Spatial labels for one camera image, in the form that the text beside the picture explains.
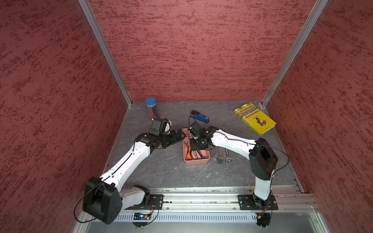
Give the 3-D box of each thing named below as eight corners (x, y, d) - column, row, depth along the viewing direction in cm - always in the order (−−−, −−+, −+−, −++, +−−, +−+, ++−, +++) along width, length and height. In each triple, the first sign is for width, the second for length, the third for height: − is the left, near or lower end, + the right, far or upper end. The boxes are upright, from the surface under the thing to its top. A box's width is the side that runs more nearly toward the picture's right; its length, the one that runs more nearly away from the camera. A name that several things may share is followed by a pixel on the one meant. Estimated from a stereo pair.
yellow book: (259, 136, 102) (261, 134, 99) (233, 111, 117) (234, 108, 115) (275, 126, 108) (277, 123, 105) (248, 103, 123) (250, 101, 120)
